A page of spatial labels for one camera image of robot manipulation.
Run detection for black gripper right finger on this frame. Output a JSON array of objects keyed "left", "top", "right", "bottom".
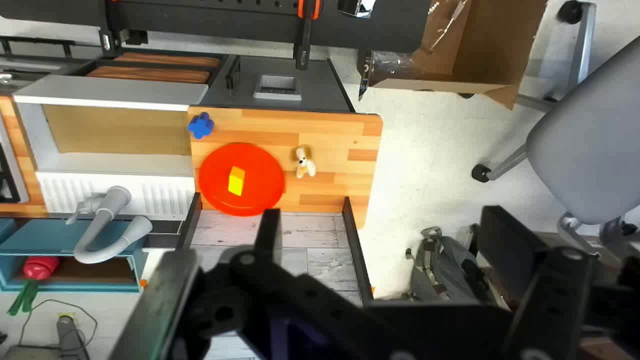
[{"left": 478, "top": 204, "right": 553, "bottom": 309}]

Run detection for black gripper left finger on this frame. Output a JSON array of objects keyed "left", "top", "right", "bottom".
[{"left": 253, "top": 205, "right": 281, "bottom": 265}]

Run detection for grey curved tap nozzle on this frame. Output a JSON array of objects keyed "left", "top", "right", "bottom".
[{"left": 65, "top": 183, "right": 156, "bottom": 265}]

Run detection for red round plate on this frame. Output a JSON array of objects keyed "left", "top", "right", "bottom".
[{"left": 195, "top": 140, "right": 287, "bottom": 218}]

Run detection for yellow block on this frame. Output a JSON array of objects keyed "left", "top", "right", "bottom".
[{"left": 226, "top": 165, "right": 248, "bottom": 198}]

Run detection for small plush dog toy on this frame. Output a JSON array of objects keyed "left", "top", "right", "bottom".
[{"left": 289, "top": 141, "right": 320, "bottom": 182}]

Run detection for wooden counter board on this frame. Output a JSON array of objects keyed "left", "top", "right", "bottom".
[{"left": 185, "top": 104, "right": 383, "bottom": 230}]

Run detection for blue toy piece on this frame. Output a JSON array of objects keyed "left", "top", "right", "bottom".
[{"left": 185, "top": 109, "right": 218, "bottom": 141}]

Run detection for grey office chair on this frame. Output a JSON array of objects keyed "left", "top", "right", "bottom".
[{"left": 470, "top": 0, "right": 640, "bottom": 255}]

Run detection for black stove top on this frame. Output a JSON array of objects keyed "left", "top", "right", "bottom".
[{"left": 197, "top": 54, "right": 356, "bottom": 113}]

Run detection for brown cardboard box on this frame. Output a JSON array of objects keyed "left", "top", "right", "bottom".
[{"left": 358, "top": 0, "right": 550, "bottom": 109}]

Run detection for dark long table edge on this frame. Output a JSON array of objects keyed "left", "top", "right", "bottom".
[{"left": 0, "top": 0, "right": 431, "bottom": 54}]

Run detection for grey cylindrical device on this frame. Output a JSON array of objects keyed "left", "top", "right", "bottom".
[{"left": 54, "top": 311, "right": 91, "bottom": 360}]

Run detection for teal open box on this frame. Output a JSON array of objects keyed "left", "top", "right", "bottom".
[{"left": 0, "top": 215, "right": 150, "bottom": 293}]

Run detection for red toy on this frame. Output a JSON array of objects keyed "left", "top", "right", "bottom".
[{"left": 19, "top": 253, "right": 62, "bottom": 281}]

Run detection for green toy strips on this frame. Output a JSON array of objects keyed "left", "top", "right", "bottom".
[{"left": 6, "top": 277, "right": 44, "bottom": 317}]

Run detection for wooden panel with white hob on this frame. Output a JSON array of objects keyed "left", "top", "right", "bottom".
[{"left": 0, "top": 94, "right": 50, "bottom": 219}]

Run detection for black metal frame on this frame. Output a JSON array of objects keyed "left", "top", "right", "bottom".
[{"left": 141, "top": 190, "right": 376, "bottom": 309}]

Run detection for orange handled clamp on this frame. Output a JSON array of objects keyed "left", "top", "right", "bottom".
[{"left": 292, "top": 0, "right": 324, "bottom": 71}]

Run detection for thin grey cable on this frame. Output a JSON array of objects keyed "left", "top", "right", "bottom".
[{"left": 13, "top": 295, "right": 101, "bottom": 350}]

